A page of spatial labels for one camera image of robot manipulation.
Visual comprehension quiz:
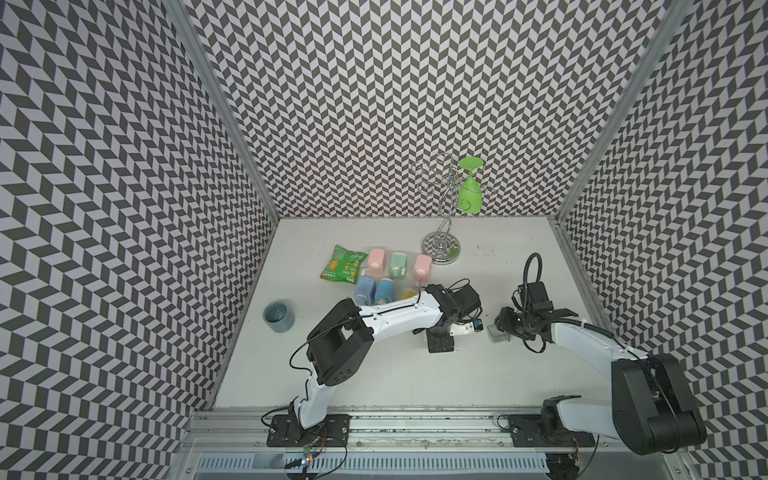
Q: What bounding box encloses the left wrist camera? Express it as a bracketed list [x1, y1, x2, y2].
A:
[450, 319, 484, 336]

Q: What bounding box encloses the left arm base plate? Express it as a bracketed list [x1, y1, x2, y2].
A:
[266, 413, 352, 447]

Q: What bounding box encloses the green snack bag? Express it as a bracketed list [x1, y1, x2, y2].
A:
[320, 245, 367, 284]

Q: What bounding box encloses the green plastic wine glass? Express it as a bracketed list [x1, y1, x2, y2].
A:
[457, 157, 484, 215]

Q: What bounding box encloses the blue pencil sharpener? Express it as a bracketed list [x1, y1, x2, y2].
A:
[374, 278, 395, 305]
[354, 276, 376, 306]

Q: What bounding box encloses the teal ceramic cup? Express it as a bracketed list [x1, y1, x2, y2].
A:
[262, 301, 295, 333]

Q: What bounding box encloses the metal wire cup rack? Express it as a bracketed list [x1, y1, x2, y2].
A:
[421, 153, 465, 266]

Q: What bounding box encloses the mint green pencil sharpener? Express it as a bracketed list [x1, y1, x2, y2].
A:
[388, 252, 408, 280]

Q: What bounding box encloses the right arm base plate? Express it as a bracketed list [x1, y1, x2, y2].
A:
[504, 414, 596, 448]

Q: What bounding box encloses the aluminium front rail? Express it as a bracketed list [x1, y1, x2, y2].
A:
[175, 406, 629, 455]

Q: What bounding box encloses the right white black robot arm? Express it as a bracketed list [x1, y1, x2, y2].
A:
[494, 282, 707, 455]

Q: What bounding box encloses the clear dark green tray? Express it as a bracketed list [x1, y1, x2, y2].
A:
[486, 325, 511, 344]

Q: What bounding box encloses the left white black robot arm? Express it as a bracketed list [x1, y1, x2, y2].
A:
[290, 283, 482, 430]

